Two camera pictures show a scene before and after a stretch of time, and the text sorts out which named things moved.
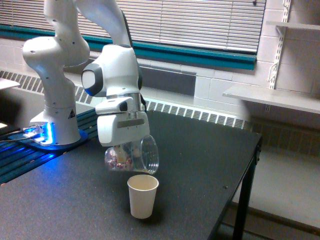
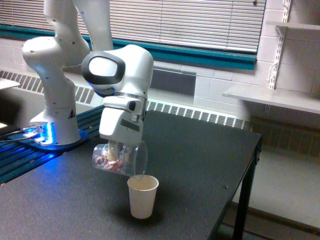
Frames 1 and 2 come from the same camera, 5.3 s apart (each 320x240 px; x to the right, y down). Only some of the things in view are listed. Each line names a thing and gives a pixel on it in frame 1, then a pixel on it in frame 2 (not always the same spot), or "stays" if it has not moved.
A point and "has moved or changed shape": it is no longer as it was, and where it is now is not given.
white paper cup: [142, 189] stays
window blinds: [238, 25] stays
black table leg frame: [242, 222] stays
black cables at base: [5, 131] stays
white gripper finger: [122, 151] -> [112, 153]
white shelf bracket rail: [281, 30] stays
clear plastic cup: [142, 156] has moved or changed shape
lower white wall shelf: [305, 101] stays
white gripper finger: [136, 152] -> [126, 153]
